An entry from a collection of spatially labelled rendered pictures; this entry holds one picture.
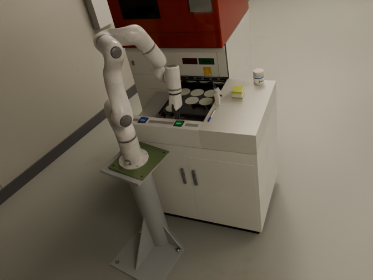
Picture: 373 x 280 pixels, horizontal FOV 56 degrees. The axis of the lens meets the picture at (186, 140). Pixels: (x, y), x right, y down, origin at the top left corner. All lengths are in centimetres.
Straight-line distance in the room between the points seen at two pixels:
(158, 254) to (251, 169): 100
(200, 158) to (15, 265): 174
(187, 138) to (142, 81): 89
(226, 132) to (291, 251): 104
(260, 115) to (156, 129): 65
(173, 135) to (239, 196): 61
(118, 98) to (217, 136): 63
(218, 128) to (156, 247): 112
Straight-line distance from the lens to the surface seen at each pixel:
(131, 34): 186
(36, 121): 381
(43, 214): 348
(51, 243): 320
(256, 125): 210
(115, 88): 191
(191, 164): 235
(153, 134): 231
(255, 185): 230
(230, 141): 211
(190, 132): 216
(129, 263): 277
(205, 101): 251
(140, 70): 289
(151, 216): 251
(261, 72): 245
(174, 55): 268
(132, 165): 219
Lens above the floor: 221
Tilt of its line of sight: 37 degrees down
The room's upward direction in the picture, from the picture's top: 12 degrees counter-clockwise
